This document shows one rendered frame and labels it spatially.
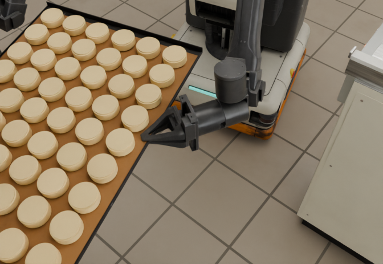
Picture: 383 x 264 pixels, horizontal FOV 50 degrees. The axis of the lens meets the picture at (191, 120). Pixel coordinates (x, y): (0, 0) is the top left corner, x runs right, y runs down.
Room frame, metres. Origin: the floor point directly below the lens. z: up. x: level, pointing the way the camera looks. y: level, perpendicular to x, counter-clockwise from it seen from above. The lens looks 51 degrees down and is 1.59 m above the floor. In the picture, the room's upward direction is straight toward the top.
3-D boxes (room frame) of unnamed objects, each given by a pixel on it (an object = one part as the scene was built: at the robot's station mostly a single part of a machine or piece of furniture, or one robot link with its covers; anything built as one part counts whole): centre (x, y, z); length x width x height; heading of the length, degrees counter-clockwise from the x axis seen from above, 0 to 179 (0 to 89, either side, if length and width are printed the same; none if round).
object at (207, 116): (0.49, -0.02, 0.99); 0.07 x 0.07 x 0.10; 21
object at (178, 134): (0.47, 0.05, 0.98); 0.09 x 0.07 x 0.07; 111
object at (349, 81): (0.89, -0.51, 0.77); 0.24 x 0.04 x 0.14; 142
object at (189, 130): (0.47, 0.05, 1.00); 0.09 x 0.07 x 0.07; 111
